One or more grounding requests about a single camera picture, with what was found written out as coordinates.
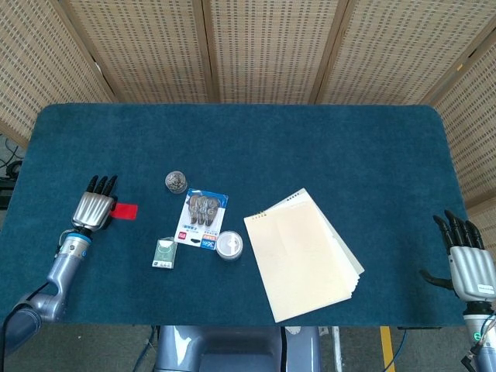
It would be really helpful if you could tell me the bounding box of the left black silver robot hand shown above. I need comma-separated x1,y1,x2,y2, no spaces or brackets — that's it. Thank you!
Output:
71,174,119,233

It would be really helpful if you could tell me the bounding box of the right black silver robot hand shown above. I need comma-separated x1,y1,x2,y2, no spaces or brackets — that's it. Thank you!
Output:
420,209,496,303

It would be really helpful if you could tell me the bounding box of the red card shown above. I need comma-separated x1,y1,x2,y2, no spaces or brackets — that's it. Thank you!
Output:
111,202,139,221

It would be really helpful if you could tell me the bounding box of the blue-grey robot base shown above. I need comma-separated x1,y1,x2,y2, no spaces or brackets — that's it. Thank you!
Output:
153,325,322,372

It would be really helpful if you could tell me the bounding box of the blue blister pack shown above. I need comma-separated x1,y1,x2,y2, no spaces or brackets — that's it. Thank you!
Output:
174,188,229,252

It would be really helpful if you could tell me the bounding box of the yellow floor tape strip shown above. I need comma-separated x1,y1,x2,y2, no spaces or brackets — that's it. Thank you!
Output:
380,326,397,372

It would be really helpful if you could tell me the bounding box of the green tissue pack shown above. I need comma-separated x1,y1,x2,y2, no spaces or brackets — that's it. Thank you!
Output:
151,236,177,270

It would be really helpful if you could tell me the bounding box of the clear round paper clip box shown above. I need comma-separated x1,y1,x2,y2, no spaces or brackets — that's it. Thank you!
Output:
164,170,189,194

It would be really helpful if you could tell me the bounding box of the white table leg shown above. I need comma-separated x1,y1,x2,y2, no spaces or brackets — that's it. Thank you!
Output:
331,326,343,372

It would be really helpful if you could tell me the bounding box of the cream spiral notepad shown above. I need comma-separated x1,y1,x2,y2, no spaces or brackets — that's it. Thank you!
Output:
243,201,361,323

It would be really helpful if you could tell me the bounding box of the white loose-leaf pad grey backing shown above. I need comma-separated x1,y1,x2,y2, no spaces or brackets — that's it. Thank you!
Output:
284,188,366,280

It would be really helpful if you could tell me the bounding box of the blue felt table mat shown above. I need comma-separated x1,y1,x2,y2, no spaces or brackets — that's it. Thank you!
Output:
0,103,468,326

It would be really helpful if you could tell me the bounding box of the woven bamboo folding screen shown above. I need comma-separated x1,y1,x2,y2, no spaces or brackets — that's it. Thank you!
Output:
0,0,496,241

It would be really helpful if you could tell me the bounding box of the black cables and device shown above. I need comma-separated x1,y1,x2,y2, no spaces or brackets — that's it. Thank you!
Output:
0,133,25,210

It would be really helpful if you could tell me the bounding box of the blue cable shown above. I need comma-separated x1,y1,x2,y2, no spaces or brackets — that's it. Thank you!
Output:
133,325,160,372
387,329,408,372

